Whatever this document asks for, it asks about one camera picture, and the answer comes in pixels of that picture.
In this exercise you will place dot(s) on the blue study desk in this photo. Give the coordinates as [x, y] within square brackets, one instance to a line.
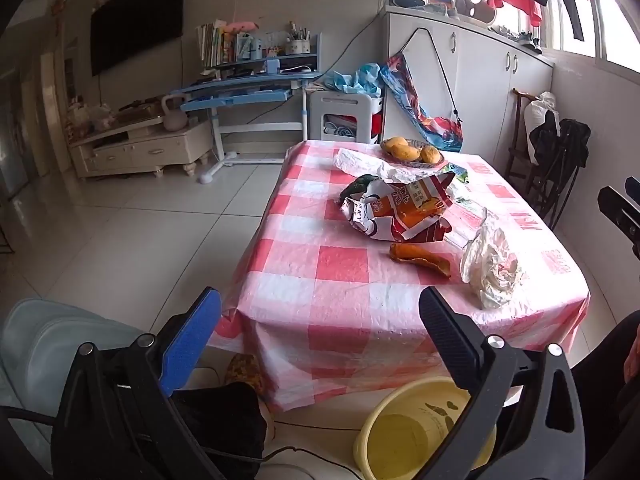
[240, 92]

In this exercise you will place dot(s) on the cream television cabinet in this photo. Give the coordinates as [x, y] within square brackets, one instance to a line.
[145, 150]

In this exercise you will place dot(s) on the yellow plastic bucket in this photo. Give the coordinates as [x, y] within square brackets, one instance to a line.
[400, 435]

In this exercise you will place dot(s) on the white pen cup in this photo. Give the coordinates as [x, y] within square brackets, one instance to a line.
[297, 46]

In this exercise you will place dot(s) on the grey shoes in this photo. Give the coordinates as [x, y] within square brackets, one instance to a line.
[520, 37]

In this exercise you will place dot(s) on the black cloth bag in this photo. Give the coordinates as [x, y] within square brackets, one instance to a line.
[225, 425]

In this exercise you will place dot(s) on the row of books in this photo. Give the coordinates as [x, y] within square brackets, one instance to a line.
[215, 45]

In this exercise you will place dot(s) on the dark wooden chair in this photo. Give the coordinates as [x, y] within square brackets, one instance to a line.
[517, 150]

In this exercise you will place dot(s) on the brown patterned slipper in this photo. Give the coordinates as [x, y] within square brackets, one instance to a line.
[245, 370]

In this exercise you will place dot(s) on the black folding frame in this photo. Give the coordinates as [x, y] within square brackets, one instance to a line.
[557, 190]

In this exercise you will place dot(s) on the white plastic stool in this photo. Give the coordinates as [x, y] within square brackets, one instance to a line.
[340, 105]

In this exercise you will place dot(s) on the pink plush toy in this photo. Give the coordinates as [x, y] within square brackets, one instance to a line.
[242, 26]

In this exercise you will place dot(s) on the grey glass fruit bowl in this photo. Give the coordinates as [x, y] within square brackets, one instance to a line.
[387, 152]

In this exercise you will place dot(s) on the pink white checked tablecloth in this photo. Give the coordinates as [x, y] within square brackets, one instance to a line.
[340, 300]

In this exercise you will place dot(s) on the crumpled white plastic bag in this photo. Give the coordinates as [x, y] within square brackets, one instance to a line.
[492, 265]

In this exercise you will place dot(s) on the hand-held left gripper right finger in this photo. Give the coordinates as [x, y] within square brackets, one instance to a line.
[452, 345]

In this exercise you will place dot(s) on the white crumpled paper towel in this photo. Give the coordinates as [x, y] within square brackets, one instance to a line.
[360, 161]

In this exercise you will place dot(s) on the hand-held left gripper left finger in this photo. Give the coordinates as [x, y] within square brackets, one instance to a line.
[192, 337]

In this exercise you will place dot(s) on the pale blue milk carton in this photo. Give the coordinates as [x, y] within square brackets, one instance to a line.
[456, 174]

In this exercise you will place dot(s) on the blue plastic bag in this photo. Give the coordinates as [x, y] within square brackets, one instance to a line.
[357, 80]

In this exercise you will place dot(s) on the black flat television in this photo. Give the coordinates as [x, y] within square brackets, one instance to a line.
[137, 15]

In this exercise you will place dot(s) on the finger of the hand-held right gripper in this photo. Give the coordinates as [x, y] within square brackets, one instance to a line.
[634, 184]
[622, 215]

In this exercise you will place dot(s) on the orange peel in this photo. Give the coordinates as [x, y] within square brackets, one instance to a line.
[420, 259]

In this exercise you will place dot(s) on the pink kettlebell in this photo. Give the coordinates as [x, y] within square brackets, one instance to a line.
[175, 117]

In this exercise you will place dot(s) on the green knitted cloth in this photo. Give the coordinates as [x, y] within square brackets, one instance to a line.
[356, 187]

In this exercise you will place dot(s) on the white cabinet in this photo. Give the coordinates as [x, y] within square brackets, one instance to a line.
[480, 90]

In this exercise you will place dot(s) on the person's dark clothing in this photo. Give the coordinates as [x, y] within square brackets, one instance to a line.
[610, 385]

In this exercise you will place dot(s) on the colourful printed bag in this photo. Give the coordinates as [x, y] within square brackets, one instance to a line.
[430, 125]

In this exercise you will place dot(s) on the orange white snack bag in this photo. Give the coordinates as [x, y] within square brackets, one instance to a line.
[400, 210]

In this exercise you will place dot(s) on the wrinkled yellow mango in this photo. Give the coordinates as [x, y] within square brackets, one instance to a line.
[431, 155]

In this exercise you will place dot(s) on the clear bags of clutter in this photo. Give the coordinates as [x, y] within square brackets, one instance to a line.
[90, 117]

